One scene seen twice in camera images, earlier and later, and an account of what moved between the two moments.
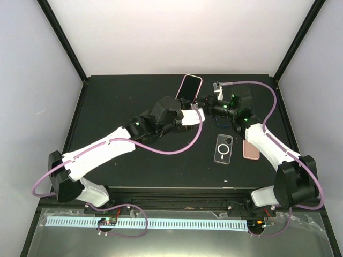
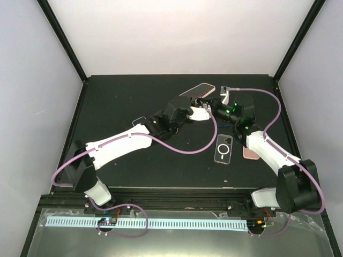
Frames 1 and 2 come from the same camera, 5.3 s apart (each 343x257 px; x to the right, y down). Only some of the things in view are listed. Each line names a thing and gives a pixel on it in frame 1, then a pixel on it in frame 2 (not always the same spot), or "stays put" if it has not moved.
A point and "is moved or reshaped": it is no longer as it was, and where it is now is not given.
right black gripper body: (210, 107) stays put
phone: (189, 88) is moved or reshaped
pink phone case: (250, 151) stays put
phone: (223, 149) stays put
